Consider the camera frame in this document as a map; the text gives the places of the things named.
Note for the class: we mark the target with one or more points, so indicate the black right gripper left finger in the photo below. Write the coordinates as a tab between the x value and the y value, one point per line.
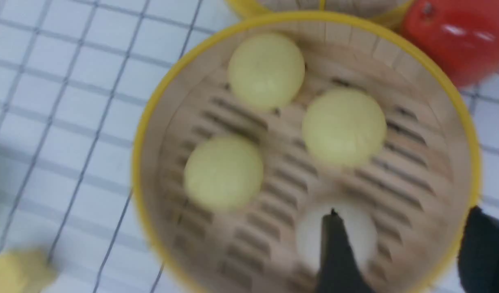
339	272

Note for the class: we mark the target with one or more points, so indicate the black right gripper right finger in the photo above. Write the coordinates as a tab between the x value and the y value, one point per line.
478	258

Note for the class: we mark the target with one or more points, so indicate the white steamed bun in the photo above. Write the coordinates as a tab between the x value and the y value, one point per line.
359	225

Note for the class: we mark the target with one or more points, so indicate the yellow steamed bun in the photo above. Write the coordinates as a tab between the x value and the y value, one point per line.
266	71
344	127
224	173

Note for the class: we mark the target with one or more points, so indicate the bamboo steamer tray yellow rims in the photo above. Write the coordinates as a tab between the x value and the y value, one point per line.
419	187

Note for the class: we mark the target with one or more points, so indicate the woven bamboo steamer lid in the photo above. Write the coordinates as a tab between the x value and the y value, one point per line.
388	13

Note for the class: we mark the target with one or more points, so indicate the red toy tomato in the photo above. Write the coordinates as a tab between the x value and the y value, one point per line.
461	36

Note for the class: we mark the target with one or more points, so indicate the yellow foam cube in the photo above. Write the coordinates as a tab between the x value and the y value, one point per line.
25	271

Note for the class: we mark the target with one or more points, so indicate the white grid tablecloth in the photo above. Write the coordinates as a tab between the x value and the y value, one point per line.
75	78

